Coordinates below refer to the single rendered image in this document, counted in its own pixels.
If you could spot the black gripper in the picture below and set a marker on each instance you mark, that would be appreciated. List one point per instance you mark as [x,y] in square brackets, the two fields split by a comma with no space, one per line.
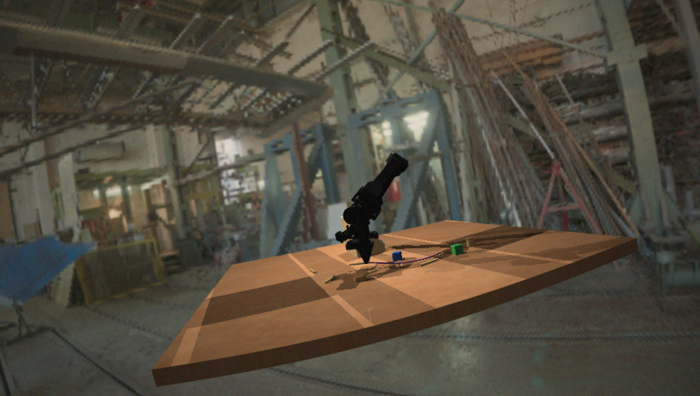
[360,240]

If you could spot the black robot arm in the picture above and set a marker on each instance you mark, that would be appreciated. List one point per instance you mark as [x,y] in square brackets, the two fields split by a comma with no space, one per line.
[369,201]

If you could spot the green block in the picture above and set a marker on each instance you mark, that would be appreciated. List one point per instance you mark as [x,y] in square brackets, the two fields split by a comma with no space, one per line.
[457,249]

